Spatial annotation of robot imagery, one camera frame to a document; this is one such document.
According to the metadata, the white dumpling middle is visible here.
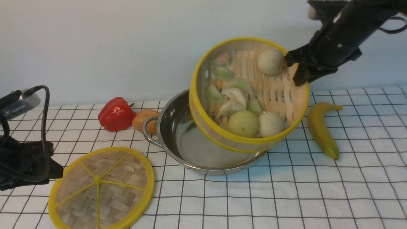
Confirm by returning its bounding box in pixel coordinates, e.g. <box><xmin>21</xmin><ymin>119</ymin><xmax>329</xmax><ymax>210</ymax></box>
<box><xmin>221</xmin><ymin>87</ymin><xmax>248</xmax><ymax>109</ymax></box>

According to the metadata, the green dumpling middle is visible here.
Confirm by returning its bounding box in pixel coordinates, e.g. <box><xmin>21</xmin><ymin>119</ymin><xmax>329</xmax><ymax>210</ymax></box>
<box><xmin>222</xmin><ymin>78</ymin><xmax>254</xmax><ymax>96</ymax></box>

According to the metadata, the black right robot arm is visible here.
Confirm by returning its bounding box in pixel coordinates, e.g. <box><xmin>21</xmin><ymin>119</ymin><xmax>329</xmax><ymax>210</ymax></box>
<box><xmin>285</xmin><ymin>0</ymin><xmax>406</xmax><ymax>87</ymax></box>

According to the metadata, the white black grid tablecloth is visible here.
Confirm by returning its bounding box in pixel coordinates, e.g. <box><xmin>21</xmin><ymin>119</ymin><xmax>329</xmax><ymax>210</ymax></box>
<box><xmin>0</xmin><ymin>85</ymin><xmax>407</xmax><ymax>229</ymax></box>

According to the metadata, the small green dumpling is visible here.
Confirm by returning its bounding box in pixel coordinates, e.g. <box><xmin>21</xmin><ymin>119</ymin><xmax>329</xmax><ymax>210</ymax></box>
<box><xmin>247</xmin><ymin>97</ymin><xmax>263</xmax><ymax>116</ymax></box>

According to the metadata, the yellow bamboo steamer basket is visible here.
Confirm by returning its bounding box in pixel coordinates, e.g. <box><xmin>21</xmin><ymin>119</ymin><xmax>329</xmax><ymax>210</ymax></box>
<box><xmin>189</xmin><ymin>37</ymin><xmax>310</xmax><ymax>153</ymax></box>

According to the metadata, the white bun bottom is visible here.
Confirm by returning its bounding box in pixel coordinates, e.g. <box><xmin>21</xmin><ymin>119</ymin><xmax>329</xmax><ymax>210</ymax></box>
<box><xmin>259</xmin><ymin>112</ymin><xmax>286</xmax><ymax>138</ymax></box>

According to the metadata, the red bell pepper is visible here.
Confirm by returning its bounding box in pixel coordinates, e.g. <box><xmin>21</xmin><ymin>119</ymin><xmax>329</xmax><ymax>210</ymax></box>
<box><xmin>98</xmin><ymin>97</ymin><xmax>137</xmax><ymax>132</ymax></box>

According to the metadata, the green bun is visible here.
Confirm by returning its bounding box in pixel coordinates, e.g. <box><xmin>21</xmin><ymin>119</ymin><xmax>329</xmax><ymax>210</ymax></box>
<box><xmin>228</xmin><ymin>110</ymin><xmax>260</xmax><ymax>138</ymax></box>

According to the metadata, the green dumpling top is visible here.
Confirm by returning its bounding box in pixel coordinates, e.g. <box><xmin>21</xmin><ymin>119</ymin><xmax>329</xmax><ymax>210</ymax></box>
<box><xmin>212</xmin><ymin>66</ymin><xmax>235</xmax><ymax>81</ymax></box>

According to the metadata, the yellow woven bamboo steamer lid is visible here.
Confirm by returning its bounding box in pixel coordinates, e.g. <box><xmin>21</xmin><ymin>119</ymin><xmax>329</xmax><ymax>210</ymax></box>
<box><xmin>48</xmin><ymin>147</ymin><xmax>155</xmax><ymax>229</ymax></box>

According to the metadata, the stainless steel pot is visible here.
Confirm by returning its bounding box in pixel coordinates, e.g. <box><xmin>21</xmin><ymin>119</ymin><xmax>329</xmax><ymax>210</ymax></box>
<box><xmin>142</xmin><ymin>90</ymin><xmax>266</xmax><ymax>176</ymax></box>

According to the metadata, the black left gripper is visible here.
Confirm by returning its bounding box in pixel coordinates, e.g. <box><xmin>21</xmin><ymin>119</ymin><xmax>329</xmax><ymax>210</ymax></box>
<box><xmin>0</xmin><ymin>136</ymin><xmax>64</xmax><ymax>191</ymax></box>

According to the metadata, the white bun top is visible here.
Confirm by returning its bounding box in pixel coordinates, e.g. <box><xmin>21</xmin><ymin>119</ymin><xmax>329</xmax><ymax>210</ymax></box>
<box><xmin>256</xmin><ymin>49</ymin><xmax>284</xmax><ymax>75</ymax></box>

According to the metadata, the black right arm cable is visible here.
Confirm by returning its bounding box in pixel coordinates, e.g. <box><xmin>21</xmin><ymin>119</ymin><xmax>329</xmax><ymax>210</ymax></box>
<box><xmin>378</xmin><ymin>16</ymin><xmax>407</xmax><ymax>34</ymax></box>

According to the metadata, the yellow banana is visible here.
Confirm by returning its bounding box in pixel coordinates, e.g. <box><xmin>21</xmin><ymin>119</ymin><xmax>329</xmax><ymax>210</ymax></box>
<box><xmin>307</xmin><ymin>102</ymin><xmax>342</xmax><ymax>160</ymax></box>

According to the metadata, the green dumpling left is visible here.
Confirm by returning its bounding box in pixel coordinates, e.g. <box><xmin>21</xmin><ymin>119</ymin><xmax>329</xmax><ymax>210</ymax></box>
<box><xmin>206</xmin><ymin>83</ymin><xmax>224</xmax><ymax>103</ymax></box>

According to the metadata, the white bun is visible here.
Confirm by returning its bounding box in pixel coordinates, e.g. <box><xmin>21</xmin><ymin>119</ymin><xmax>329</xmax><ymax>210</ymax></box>
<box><xmin>256</xmin><ymin>49</ymin><xmax>284</xmax><ymax>75</ymax></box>
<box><xmin>259</xmin><ymin>112</ymin><xmax>286</xmax><ymax>138</ymax></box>

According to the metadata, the white dumpling lower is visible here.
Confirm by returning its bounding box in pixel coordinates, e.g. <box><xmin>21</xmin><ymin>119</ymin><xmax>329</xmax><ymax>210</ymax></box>
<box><xmin>217</xmin><ymin>101</ymin><xmax>245</xmax><ymax>118</ymax></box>

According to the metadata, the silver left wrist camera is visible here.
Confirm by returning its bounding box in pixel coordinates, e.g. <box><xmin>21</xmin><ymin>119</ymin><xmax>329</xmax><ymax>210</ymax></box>
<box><xmin>0</xmin><ymin>88</ymin><xmax>41</xmax><ymax>121</ymax></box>

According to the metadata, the brown potato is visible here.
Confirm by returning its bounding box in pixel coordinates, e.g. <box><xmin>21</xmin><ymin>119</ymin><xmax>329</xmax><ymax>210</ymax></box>
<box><xmin>132</xmin><ymin>109</ymin><xmax>160</xmax><ymax>135</ymax></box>

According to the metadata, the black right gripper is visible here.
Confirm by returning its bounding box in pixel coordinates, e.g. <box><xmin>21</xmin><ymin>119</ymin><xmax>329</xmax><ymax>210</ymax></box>
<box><xmin>284</xmin><ymin>19</ymin><xmax>362</xmax><ymax>87</ymax></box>

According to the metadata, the white dumpling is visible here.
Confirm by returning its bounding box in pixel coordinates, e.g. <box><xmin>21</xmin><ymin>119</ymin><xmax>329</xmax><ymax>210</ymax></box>
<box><xmin>217</xmin><ymin>101</ymin><xmax>245</xmax><ymax>118</ymax></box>
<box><xmin>221</xmin><ymin>87</ymin><xmax>248</xmax><ymax>109</ymax></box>

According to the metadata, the pink dumpling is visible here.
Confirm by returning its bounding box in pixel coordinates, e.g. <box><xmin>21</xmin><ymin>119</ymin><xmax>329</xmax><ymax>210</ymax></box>
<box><xmin>212</xmin><ymin>52</ymin><xmax>230</xmax><ymax>67</ymax></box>

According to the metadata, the black left camera cable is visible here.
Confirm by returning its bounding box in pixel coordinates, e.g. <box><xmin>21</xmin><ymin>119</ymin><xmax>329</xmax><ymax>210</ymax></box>
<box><xmin>0</xmin><ymin>85</ymin><xmax>51</xmax><ymax>183</ymax></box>

